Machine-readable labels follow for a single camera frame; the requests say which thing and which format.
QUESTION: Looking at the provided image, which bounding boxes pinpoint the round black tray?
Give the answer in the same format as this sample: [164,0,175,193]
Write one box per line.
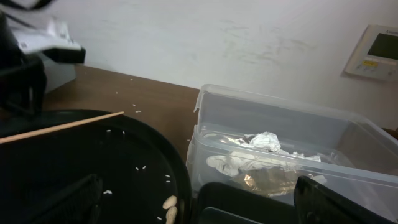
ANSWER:
[1,110,192,223]

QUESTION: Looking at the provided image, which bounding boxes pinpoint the grey plastic dishwasher rack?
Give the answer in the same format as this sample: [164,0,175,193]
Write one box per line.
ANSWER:
[39,54,76,93]

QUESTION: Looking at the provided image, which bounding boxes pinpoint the wall control panel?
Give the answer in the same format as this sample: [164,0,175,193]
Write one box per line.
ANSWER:
[345,24,397,82]

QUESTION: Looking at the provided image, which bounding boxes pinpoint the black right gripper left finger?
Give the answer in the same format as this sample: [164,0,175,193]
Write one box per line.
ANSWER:
[18,174,103,224]

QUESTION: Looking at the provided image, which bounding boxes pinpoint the clear plastic waste bin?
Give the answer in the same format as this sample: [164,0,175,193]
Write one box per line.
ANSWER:
[187,85,397,222]

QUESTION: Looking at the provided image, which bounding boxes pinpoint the wooden chopstick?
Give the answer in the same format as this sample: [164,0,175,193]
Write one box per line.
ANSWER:
[1,111,124,144]

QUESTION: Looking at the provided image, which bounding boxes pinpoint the brown gold snack wrapper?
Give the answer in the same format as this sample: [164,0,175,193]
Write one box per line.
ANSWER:
[217,136,312,197]

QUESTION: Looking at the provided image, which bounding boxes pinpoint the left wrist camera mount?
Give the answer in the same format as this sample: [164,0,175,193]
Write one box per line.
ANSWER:
[11,18,86,64]

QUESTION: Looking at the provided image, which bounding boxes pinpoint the black rectangular food-waste tray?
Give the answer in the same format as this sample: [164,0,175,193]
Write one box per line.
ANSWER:
[190,182,299,224]

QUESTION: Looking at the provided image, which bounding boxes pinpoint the white paper napkin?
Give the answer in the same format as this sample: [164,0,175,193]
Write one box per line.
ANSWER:
[198,132,326,183]

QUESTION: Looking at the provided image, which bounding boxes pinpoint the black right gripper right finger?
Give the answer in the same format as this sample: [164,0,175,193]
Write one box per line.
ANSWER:
[294,176,394,224]

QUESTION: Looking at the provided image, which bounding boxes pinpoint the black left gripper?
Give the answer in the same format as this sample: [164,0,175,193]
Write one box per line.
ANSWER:
[1,12,47,117]

